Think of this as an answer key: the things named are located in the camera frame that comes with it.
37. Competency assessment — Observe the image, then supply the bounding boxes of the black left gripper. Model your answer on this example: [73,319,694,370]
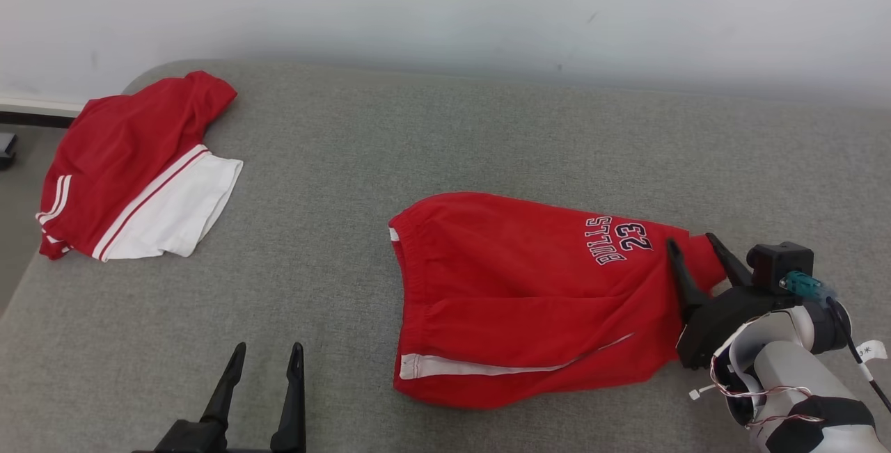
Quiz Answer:
[132,342,307,453]

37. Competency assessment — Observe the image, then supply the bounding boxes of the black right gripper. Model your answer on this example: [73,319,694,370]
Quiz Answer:
[666,232,802,371]

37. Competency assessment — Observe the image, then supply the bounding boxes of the red Bulls shorts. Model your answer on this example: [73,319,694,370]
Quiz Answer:
[388,192,728,410]

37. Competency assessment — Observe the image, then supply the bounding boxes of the red white-sleeved jersey shirt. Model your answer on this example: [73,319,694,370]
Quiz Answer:
[36,70,244,262]

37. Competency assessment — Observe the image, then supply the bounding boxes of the white black baseboard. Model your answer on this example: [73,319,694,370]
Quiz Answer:
[0,97,86,128]

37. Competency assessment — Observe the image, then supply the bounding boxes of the teal right camera connector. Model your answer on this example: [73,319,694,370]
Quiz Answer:
[780,271,836,302]

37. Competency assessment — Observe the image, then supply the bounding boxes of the red white wire bundle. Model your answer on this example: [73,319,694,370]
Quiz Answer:
[710,350,823,427]

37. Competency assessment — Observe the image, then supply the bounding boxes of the white cable tag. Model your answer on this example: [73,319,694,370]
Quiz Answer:
[856,340,889,365]

